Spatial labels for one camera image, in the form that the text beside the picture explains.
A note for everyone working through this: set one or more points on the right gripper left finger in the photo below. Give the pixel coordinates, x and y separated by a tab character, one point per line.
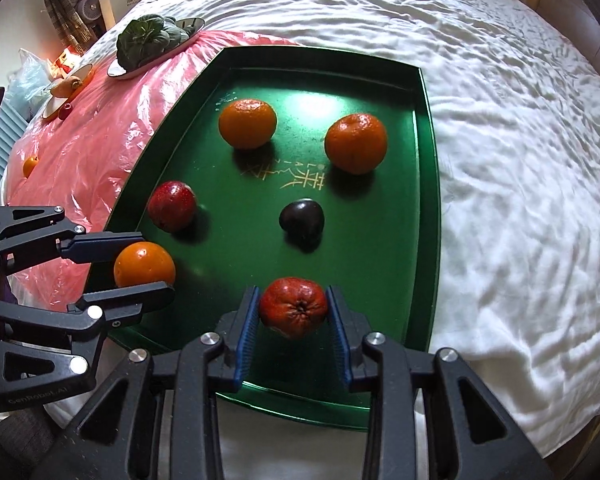
238	330

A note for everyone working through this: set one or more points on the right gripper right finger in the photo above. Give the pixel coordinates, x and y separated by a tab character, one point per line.
348	329

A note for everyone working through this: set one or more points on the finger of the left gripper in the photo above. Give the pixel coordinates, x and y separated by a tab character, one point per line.
124	306
96	247

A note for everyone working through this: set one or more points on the small orange mandarin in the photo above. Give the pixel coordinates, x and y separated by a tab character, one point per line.
143	263

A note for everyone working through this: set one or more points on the dark red plum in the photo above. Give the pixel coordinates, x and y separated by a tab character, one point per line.
293	307

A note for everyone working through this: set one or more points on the dark purple plum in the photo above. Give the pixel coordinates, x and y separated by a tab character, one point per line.
302	220

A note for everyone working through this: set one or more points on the orange mandarin with stem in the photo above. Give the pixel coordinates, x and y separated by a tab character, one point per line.
247	124

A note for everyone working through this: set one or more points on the pink plastic sheet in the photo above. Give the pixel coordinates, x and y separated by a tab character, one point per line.
86	159

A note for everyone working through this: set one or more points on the green rectangular tray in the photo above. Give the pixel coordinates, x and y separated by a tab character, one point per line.
291	162

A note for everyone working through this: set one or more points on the light blue suitcase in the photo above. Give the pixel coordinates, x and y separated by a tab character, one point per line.
12	126

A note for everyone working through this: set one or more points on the orange rimmed white plate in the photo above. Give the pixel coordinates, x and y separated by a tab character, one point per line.
52	105

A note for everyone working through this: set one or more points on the silver plate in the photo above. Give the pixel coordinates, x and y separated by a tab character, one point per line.
196	24

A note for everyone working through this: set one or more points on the clear plastic bags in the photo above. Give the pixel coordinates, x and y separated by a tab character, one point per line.
29	87

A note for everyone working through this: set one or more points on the orange snack bag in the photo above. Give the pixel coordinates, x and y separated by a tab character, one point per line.
65	64

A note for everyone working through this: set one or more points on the green leafy vegetable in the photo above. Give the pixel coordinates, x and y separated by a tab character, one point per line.
147	38

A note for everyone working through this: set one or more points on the plaid scarf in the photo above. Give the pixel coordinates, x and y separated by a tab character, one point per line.
70	28

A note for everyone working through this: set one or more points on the white bed duvet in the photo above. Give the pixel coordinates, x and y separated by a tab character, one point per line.
516	110

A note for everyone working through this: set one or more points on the wooden headboard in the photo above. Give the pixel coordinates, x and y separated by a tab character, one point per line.
575	21

